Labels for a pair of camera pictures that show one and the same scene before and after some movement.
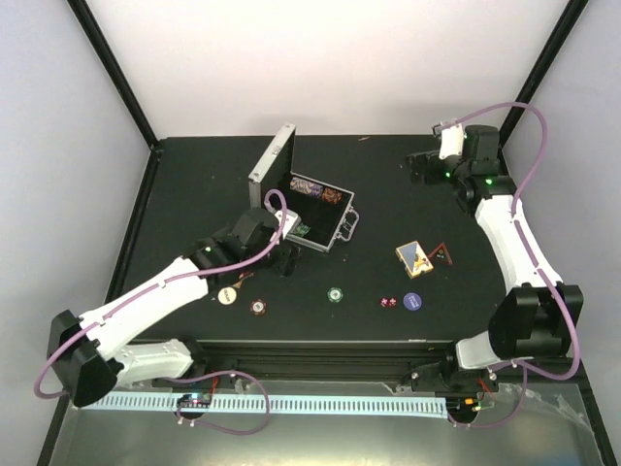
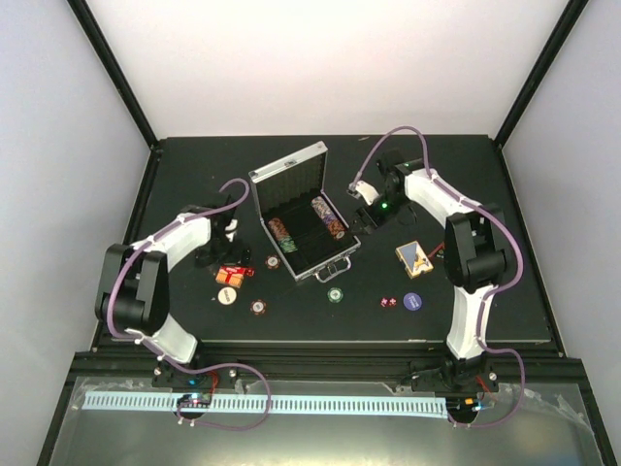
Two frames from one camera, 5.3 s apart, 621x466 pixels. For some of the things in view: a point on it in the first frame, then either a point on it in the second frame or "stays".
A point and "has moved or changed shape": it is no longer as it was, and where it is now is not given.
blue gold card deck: (414, 258) stays
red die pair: (388, 302) stays
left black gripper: (288, 261) to (203, 258)
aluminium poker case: (325, 211) has moved or changed shape
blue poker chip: (412, 301) stays
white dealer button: (227, 295) stays
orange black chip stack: (331, 195) to (337, 229)
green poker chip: (335, 295) stays
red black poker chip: (258, 307) stays
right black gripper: (417, 170) to (363, 214)
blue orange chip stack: (307, 186) to (321, 207)
